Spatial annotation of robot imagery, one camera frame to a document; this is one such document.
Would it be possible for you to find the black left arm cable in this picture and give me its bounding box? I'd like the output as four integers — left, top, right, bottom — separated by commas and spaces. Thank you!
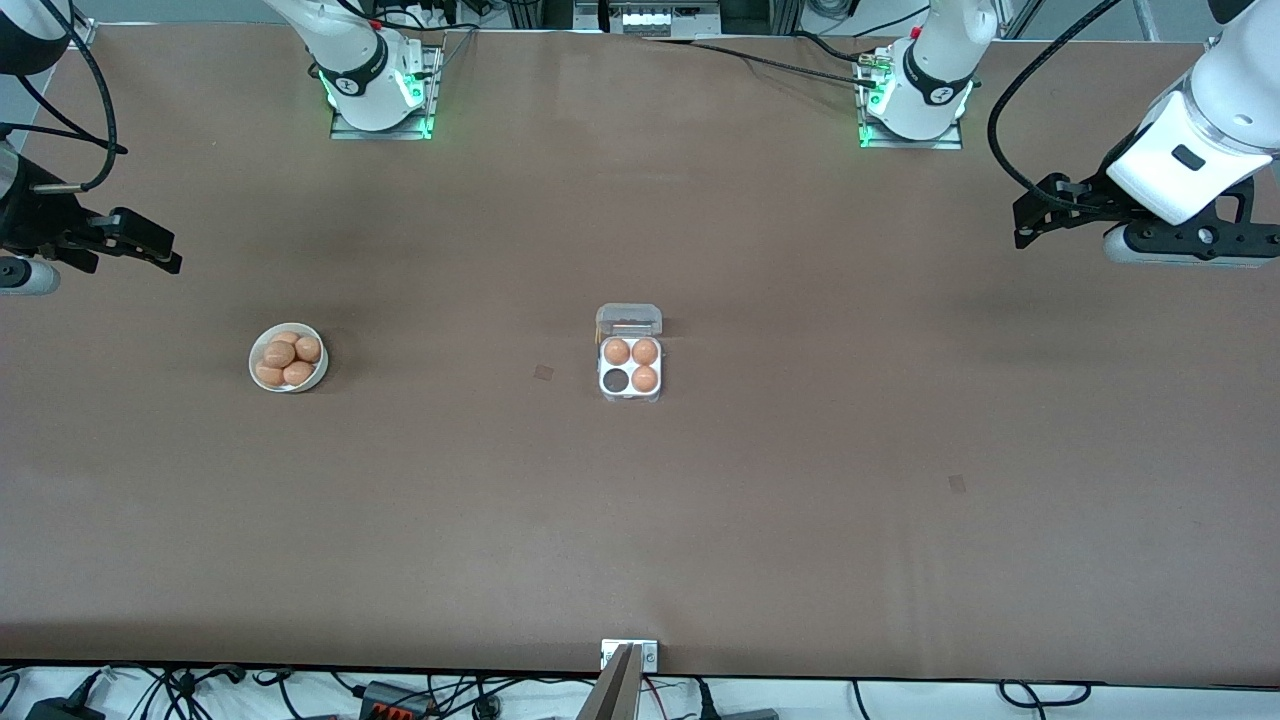
987, 0, 1126, 206

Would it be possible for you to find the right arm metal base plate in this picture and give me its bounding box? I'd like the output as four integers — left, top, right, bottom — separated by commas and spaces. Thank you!
330, 45, 434, 141

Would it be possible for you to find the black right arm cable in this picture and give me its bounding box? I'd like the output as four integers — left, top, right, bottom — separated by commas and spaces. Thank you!
0, 0, 129, 193

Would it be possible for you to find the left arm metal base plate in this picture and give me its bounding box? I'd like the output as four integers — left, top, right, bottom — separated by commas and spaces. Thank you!
858, 45, 964, 151

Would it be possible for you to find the white round bowl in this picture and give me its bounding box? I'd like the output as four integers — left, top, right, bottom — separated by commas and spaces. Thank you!
248, 322, 330, 394

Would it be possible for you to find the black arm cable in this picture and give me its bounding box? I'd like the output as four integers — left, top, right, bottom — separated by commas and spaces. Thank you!
0, 0, 129, 193
987, 0, 1126, 206

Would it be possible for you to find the black orange power device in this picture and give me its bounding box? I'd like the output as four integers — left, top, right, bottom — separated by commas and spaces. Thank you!
358, 680, 437, 720

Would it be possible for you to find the grey metal bar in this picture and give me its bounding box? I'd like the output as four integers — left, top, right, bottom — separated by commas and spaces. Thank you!
577, 643, 646, 720

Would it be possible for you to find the white socket strip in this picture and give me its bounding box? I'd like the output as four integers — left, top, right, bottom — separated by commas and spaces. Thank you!
610, 4, 721, 37

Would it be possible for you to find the clear plastic egg carton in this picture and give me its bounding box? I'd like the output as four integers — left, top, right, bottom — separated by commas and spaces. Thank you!
595, 303, 665, 405

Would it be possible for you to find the black left camera bracket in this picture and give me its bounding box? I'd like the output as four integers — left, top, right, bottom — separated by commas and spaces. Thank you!
1125, 175, 1280, 261

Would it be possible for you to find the small metal edge bracket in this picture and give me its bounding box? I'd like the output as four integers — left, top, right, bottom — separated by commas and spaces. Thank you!
601, 639, 660, 673

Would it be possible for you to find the long black cable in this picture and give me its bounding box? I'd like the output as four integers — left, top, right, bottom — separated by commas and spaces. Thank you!
640, 35, 886, 91

